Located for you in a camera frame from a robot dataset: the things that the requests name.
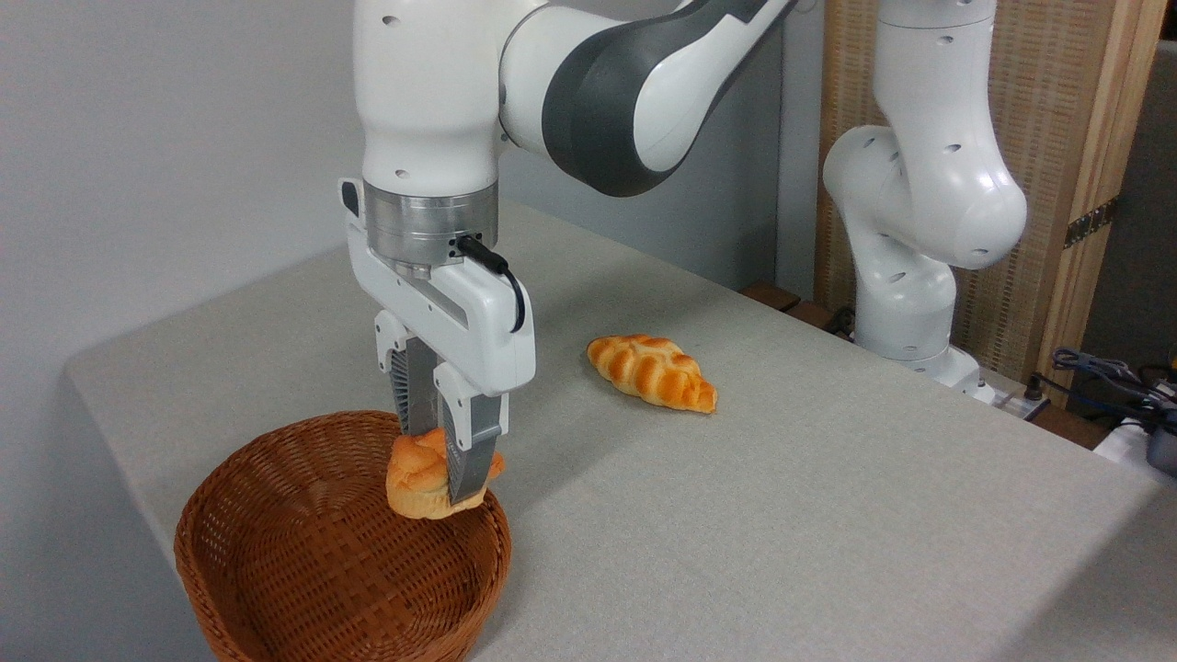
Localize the bundle of dark cables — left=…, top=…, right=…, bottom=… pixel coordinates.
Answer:
left=1050, top=346, right=1177, bottom=435

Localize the long braided bread loaf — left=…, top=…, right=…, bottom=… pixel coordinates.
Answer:
left=587, top=334, right=719, bottom=415

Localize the metal screen hinge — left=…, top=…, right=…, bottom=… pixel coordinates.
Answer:
left=1063, top=196, right=1122, bottom=251

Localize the brown wooden block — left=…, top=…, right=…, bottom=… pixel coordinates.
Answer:
left=739, top=281, right=803, bottom=314

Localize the wooden rattan folding screen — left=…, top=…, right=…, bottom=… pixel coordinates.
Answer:
left=814, top=0, right=1170, bottom=411

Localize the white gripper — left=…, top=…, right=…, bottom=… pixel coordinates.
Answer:
left=337, top=177, right=538, bottom=508

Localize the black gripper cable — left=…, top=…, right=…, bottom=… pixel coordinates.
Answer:
left=456, top=234, right=528, bottom=335

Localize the dark grey partition panel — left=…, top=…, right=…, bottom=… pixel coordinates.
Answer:
left=1074, top=37, right=1177, bottom=373

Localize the round twisted bread roll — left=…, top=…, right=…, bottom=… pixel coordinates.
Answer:
left=384, top=426, right=507, bottom=521

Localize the brown woven wicker basket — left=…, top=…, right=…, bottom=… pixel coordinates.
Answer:
left=174, top=410, right=513, bottom=662

